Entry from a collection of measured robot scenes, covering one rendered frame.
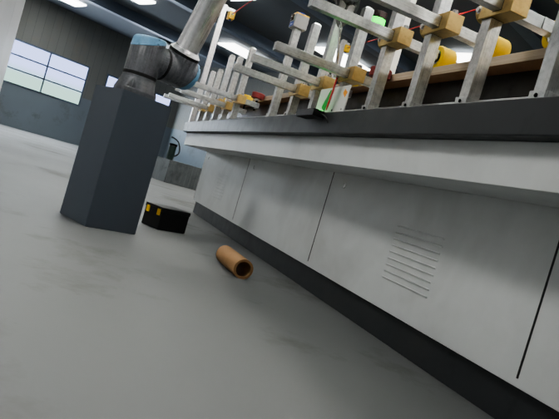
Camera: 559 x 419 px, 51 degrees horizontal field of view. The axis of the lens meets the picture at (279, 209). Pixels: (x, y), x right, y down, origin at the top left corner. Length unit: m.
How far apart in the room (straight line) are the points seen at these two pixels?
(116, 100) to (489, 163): 1.67
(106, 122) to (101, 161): 0.17
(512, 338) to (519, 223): 0.28
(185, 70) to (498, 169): 1.77
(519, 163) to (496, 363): 0.50
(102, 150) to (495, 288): 1.69
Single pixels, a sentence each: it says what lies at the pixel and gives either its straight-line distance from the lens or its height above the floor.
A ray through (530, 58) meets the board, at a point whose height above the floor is 0.88.
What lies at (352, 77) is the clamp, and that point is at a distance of 2.10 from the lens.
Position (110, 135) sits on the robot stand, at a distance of 2.57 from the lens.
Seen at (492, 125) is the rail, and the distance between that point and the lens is 1.36.
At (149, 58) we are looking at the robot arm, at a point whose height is 0.77.
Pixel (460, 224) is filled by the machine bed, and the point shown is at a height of 0.43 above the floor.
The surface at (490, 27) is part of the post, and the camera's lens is 1.56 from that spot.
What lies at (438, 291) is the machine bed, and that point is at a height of 0.23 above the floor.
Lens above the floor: 0.38
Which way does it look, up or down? 2 degrees down
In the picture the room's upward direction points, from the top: 16 degrees clockwise
